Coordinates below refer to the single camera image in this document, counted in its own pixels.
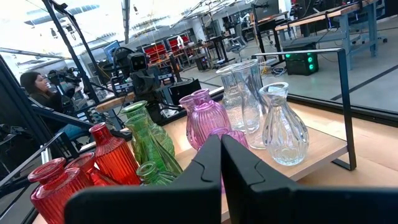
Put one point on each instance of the small pink glass vase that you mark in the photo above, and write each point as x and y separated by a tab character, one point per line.
186	107

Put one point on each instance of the round pink ribbed vase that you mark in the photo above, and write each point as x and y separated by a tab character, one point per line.
206	118

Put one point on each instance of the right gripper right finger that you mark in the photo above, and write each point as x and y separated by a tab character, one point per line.
295	205

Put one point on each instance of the round green glass vase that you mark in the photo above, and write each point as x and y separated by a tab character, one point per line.
152	177

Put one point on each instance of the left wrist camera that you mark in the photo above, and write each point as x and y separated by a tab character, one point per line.
138	61

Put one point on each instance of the black metal table frame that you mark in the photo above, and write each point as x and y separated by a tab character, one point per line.
357	112

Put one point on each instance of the pink ribbed cylinder vase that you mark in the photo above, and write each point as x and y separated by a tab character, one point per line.
237	137

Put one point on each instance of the red ribbed cylinder vase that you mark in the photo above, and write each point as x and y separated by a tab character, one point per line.
53	193

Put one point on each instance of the wide clear glass vase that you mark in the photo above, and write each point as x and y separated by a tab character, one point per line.
231	102

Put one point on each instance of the blue screen monitor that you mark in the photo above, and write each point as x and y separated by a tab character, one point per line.
110	51

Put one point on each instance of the person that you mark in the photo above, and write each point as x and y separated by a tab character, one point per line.
46	101

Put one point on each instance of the tall green ribbed vase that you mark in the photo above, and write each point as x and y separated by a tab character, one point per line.
163	135

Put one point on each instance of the tall clear glass vase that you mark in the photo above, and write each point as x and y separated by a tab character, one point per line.
252	105

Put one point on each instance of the black background robot arm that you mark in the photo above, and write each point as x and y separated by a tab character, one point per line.
63	77

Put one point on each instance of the tall red ribbed vase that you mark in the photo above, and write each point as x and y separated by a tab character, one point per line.
115	158

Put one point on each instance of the green faceted glass vase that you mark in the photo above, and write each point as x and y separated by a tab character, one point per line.
149	143

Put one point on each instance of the wooden side table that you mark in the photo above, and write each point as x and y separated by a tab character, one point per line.
115	101

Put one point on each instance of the gray office chair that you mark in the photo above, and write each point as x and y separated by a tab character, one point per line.
237	42

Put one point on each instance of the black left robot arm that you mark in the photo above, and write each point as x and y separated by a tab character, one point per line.
152	112

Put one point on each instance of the large black monitor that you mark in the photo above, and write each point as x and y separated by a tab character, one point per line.
269	8

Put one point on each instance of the black equipment box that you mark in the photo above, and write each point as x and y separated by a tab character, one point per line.
185	90

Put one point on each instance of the black computer green lights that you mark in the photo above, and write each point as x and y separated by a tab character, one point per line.
300	63

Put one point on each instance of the clear acrylic tray frame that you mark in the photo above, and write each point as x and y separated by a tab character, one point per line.
323	149

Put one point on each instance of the hanging gray pole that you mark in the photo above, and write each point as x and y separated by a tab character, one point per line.
126	18

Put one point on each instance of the clear bulbous glass vase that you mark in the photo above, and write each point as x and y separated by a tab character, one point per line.
284	130

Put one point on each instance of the black rig post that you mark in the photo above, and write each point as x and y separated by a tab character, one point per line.
71	43

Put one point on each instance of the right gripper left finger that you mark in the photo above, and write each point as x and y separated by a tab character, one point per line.
155	205

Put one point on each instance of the wide red glass vase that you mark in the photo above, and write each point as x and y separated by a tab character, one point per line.
90	174

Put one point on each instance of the wooden workbench gray legs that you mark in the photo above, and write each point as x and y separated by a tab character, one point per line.
343	28

